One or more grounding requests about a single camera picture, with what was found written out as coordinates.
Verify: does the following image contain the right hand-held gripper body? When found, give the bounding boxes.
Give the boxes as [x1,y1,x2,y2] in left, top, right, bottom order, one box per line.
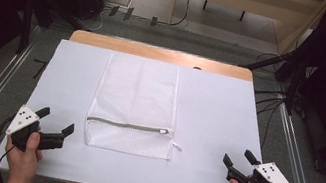
[225,154,303,183]

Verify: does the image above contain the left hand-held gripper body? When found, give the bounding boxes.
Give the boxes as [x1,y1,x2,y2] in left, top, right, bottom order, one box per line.
[3,102,70,159]

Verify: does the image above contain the white mesh laundry bag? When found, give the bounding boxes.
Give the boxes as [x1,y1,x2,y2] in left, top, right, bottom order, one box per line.
[80,50,198,163]

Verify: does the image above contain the person's left hand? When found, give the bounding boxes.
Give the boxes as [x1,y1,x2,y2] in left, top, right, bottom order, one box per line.
[0,126,48,183]

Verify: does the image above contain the white table mat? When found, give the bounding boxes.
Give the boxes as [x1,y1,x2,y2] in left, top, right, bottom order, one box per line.
[0,30,278,183]

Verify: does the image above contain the black metal stand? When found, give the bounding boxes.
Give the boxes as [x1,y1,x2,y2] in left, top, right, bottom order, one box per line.
[13,0,92,67]
[232,39,314,119]

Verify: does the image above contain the wooden table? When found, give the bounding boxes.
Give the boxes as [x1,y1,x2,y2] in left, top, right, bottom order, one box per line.
[67,28,258,83]

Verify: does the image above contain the black floor tape strip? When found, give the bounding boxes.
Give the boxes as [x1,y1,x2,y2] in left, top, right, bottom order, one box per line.
[149,15,160,29]
[122,5,136,23]
[107,3,121,19]

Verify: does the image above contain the light wooden bench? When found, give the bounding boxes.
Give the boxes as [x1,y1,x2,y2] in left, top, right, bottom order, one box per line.
[165,0,326,63]

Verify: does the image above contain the black floor cables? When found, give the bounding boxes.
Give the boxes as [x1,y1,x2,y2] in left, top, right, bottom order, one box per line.
[241,51,297,155]

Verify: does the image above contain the white floor cable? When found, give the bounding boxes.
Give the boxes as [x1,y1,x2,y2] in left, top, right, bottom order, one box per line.
[74,1,114,35]

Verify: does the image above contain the thin black hanging cable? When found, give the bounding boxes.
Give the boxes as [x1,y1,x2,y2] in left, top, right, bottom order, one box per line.
[157,0,195,30]

